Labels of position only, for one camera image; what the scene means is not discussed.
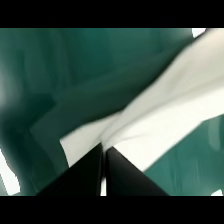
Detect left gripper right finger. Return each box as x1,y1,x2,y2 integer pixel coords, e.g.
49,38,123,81
105,146,168,197

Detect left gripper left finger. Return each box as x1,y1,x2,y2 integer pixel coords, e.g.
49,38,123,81
36,142,103,197

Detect white shirt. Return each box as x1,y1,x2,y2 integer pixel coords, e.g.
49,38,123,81
59,28,224,197

